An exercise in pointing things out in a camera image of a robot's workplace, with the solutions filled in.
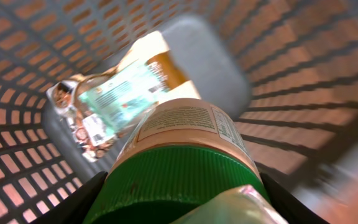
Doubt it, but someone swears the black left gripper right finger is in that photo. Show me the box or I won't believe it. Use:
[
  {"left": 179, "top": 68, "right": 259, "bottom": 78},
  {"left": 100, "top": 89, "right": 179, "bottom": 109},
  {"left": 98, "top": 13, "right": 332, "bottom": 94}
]
[{"left": 260, "top": 172, "right": 328, "bottom": 224}]

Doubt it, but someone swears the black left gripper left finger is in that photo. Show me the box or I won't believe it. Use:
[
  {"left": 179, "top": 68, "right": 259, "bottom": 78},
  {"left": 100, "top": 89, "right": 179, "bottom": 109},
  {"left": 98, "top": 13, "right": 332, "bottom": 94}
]
[{"left": 31, "top": 171, "right": 108, "bottom": 224}]

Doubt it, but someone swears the green white tissue pack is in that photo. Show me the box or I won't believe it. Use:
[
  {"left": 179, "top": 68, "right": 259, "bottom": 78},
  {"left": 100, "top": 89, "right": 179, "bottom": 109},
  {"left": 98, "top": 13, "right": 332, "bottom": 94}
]
[{"left": 174, "top": 185, "right": 288, "bottom": 224}]

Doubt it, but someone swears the green lid seasoning jar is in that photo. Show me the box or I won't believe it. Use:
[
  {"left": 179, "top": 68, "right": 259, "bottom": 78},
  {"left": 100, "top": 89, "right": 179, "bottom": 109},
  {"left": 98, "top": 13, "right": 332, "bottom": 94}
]
[{"left": 84, "top": 98, "right": 267, "bottom": 223}]

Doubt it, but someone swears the brown and white snack bag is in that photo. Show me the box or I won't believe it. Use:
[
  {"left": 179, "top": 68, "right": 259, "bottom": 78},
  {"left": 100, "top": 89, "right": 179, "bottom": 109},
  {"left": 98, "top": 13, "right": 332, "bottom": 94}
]
[{"left": 47, "top": 31, "right": 200, "bottom": 162}]

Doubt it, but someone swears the teal snack packet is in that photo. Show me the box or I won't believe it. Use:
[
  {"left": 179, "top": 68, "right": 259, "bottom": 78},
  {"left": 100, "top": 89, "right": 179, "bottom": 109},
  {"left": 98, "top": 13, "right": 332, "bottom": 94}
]
[{"left": 80, "top": 60, "right": 170, "bottom": 133}]

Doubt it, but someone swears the grey plastic mesh basket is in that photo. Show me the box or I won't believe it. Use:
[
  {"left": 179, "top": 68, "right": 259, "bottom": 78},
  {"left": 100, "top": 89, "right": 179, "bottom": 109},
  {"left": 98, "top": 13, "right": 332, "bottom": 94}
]
[{"left": 0, "top": 0, "right": 358, "bottom": 223}]

